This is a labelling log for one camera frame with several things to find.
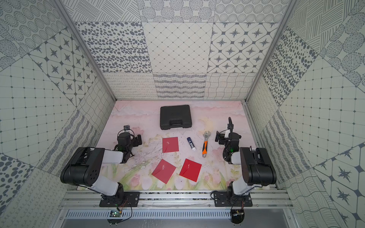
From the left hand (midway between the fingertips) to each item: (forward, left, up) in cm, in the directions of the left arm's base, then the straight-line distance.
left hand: (136, 135), depth 95 cm
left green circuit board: (-43, +1, -6) cm, 43 cm away
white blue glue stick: (-5, -38, -2) cm, 38 cm away
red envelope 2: (-4, -23, -5) cm, 24 cm away
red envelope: (-21, -21, -6) cm, 31 cm away
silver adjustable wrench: (-6, -47, -4) cm, 48 cm away
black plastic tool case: (+16, -26, +1) cm, 30 cm away
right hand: (+3, -60, 0) cm, 60 cm away
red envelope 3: (-21, -38, -5) cm, 43 cm away
